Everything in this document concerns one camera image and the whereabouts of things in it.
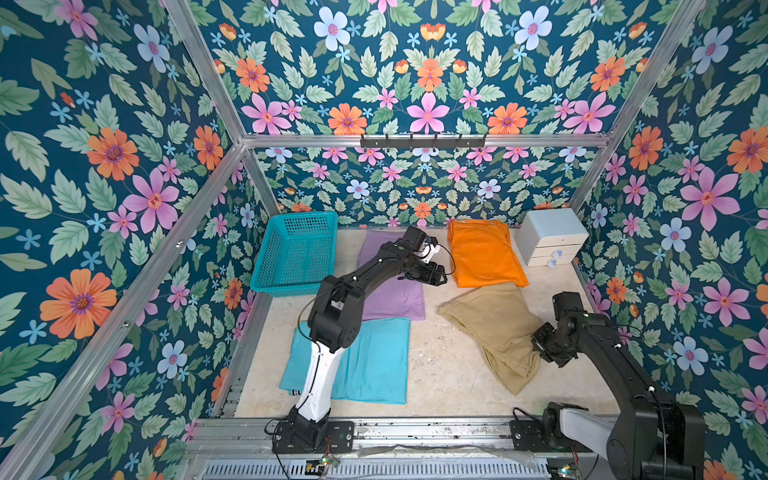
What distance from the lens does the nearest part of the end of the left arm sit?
76 centimetres

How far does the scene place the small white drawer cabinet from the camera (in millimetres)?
1004

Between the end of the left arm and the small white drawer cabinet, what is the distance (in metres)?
0.36
